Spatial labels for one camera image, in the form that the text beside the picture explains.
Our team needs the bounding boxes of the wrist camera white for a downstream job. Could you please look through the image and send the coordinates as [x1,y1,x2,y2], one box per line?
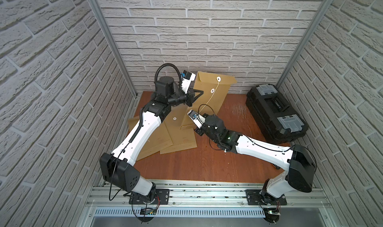
[188,110,205,128]
[181,70,196,94]

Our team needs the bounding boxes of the white closure string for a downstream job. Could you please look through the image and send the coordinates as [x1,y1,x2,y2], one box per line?
[198,76,222,115]

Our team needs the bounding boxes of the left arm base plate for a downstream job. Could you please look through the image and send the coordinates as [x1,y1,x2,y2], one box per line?
[129,189,170,205]

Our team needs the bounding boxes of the black plastic toolbox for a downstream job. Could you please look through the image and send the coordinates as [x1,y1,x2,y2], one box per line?
[245,84,309,145]

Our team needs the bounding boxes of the brown kraft file bag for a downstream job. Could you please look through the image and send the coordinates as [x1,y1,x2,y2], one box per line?
[181,71,237,130]

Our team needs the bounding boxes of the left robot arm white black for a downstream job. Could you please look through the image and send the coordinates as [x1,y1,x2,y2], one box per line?
[99,63,203,204]

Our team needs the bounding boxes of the left brown file bag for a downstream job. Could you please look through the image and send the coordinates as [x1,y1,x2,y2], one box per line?
[137,123,173,161]

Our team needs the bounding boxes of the middle brown file bag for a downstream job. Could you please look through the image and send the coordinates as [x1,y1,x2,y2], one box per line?
[160,105,197,154]

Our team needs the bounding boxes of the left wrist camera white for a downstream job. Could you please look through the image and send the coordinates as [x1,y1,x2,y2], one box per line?
[181,70,196,94]

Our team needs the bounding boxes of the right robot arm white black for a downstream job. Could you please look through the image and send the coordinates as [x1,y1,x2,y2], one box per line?
[188,110,317,205]

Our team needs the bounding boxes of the aluminium rail frame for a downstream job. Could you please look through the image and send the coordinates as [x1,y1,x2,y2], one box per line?
[77,180,341,227]

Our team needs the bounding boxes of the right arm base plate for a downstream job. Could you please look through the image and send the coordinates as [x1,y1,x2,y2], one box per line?
[245,189,287,206]

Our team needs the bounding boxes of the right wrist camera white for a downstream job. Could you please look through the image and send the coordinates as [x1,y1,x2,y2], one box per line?
[188,110,205,128]

